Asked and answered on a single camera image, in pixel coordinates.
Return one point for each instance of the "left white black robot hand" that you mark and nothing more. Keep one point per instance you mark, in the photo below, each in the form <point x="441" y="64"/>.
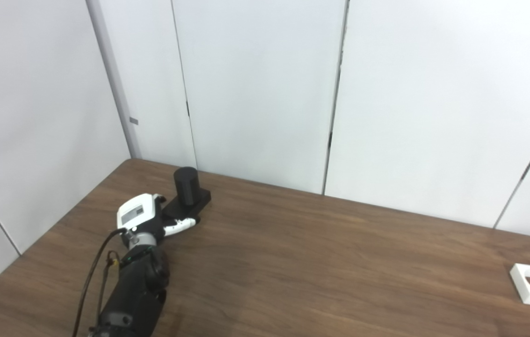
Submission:
<point x="136" y="213"/>

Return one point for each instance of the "black peg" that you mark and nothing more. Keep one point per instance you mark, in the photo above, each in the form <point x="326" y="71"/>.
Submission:
<point x="186" y="187"/>

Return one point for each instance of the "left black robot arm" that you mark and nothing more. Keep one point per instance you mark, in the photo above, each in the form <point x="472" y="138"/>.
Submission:
<point x="136" y="290"/>

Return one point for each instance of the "brass clip on left arm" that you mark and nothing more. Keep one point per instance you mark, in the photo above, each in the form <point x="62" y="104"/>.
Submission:
<point x="114" y="258"/>

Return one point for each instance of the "grey wall corner post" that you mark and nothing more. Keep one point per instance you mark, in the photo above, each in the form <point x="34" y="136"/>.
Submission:
<point x="115" y="84"/>

